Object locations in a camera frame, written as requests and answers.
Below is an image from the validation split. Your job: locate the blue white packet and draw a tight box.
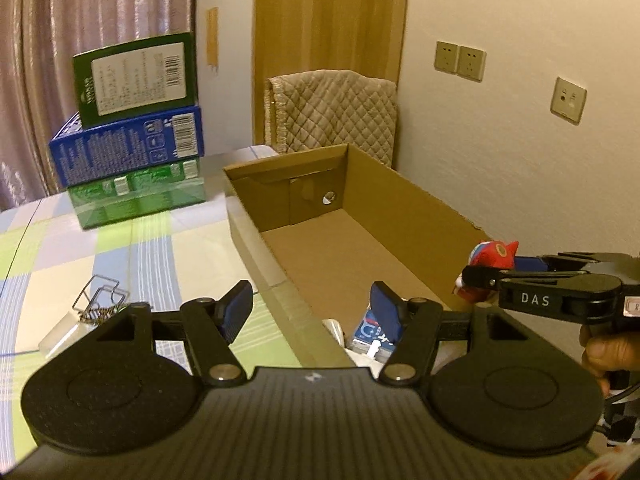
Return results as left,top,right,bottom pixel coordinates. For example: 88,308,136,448
352,305,401,361

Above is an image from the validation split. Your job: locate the red toy figure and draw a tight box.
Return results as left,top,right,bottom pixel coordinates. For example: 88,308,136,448
452,240,521,303

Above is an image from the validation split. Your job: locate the beige wall socket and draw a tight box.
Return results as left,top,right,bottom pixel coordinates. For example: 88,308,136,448
433,41,461,73
457,46,487,82

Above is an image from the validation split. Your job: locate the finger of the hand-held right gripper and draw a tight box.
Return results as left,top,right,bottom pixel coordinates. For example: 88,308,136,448
515,254,581,273
461,264,506,292

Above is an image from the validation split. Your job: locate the brown cardboard box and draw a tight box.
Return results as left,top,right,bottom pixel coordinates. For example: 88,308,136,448
222,143,496,368

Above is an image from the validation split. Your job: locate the brown curtain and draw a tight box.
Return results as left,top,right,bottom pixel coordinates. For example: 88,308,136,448
0,0,198,211

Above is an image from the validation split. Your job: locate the beige quilted chair cover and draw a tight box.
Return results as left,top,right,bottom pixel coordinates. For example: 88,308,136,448
264,69,399,168

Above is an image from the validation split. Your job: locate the blue carton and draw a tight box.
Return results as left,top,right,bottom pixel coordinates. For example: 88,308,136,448
48,105,206,188

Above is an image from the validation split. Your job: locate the checked tablecloth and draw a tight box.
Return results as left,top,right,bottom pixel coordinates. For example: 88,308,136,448
0,145,306,461

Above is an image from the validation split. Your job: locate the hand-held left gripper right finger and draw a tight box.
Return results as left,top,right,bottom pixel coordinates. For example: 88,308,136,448
369,281,538,387

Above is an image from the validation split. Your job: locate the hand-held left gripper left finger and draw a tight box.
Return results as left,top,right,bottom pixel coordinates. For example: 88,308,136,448
85,280,254,387

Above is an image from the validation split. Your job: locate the person's right hand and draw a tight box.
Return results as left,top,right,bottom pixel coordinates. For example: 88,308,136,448
580,332,640,393

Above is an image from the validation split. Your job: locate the yellow wall strip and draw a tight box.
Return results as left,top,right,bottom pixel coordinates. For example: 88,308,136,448
206,6,220,76

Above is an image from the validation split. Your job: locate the wooden door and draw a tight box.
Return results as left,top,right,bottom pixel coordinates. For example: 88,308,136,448
252,0,412,171

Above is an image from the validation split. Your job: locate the light green wrapped carton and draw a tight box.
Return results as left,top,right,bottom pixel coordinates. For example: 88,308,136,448
67,157,206,231

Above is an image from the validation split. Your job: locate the beige wall outlet plate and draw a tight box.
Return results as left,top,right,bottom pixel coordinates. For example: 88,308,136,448
550,77,587,125

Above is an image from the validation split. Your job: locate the cream wall plug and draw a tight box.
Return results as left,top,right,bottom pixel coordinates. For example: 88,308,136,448
322,317,347,348

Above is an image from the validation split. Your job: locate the dark green carton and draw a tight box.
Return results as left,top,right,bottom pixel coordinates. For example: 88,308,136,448
72,31,199,130

